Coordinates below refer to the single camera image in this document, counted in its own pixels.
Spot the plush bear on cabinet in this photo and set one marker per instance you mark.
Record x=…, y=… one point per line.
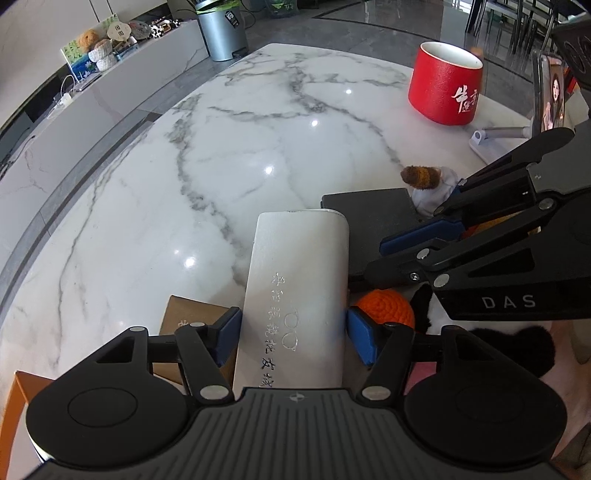
x=87, y=40

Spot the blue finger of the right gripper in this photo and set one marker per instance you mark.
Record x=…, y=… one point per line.
x=426, y=231
x=454, y=205

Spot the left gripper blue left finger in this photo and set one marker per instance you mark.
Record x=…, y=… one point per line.
x=225, y=334

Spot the smartphone on white stand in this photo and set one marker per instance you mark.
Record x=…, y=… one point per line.
x=549, y=104

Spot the orange storage box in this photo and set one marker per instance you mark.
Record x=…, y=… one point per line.
x=18, y=454

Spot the orange crochet ball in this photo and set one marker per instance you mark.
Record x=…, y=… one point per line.
x=387, y=306

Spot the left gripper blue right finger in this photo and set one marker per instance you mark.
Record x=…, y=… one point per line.
x=361, y=331

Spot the silver trash bin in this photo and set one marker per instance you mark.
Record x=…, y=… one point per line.
x=223, y=29

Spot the white glasses case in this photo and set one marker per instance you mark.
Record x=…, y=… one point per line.
x=293, y=318

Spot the brown square gift box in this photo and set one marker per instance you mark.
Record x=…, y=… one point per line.
x=179, y=312

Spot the red cylindrical mug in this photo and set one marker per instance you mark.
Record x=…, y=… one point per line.
x=446, y=83

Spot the white marble tv cabinet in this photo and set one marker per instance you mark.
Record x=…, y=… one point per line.
x=58, y=143

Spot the black flat card holder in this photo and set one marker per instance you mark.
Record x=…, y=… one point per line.
x=372, y=216

